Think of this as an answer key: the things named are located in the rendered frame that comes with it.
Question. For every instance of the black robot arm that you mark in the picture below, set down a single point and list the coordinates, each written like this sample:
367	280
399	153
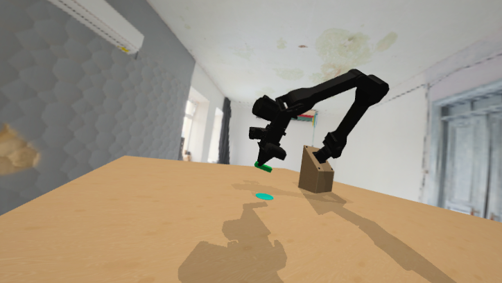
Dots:
370	90

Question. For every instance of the green rectangular post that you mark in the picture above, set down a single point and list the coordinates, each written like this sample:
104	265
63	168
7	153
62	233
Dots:
263	167

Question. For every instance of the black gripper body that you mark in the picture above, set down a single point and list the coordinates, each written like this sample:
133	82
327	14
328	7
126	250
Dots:
272	147

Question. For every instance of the cyan circle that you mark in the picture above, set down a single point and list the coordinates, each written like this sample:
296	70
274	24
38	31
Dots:
264	196

